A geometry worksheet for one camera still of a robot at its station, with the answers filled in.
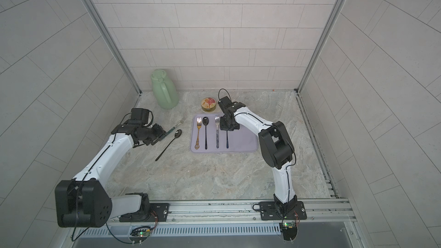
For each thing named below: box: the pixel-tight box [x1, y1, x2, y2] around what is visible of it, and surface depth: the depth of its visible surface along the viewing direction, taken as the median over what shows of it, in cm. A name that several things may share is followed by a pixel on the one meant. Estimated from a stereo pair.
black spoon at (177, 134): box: [155, 129, 183, 162], surface depth 95 cm
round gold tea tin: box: [200, 97, 217, 112], surface depth 107 cm
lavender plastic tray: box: [190, 113, 259, 154], surface depth 95 cm
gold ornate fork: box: [194, 117, 203, 150], surface depth 101 cm
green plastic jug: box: [150, 68, 180, 110], surface depth 96 cm
